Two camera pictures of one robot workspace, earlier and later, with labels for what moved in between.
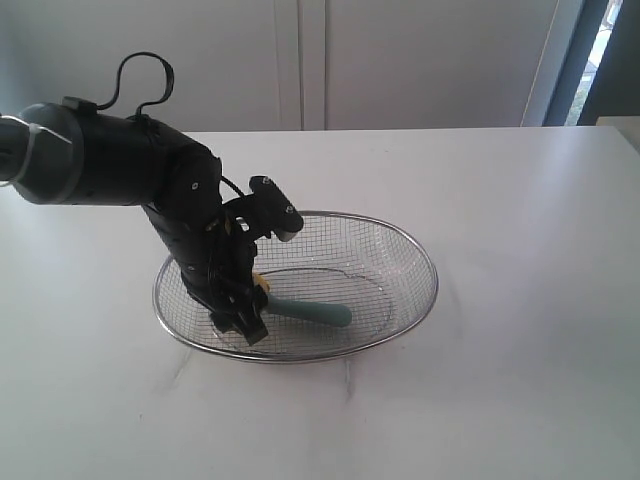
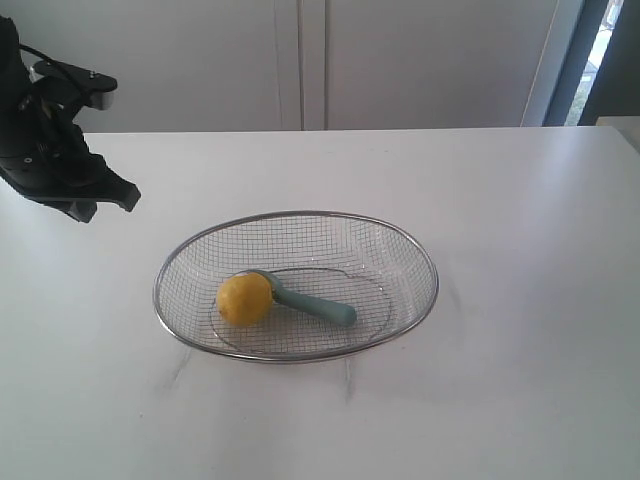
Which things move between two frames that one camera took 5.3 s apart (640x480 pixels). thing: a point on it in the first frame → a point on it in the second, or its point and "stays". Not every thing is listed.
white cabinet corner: [629, 126] stays
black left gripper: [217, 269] → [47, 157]
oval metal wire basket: [383, 275] stays
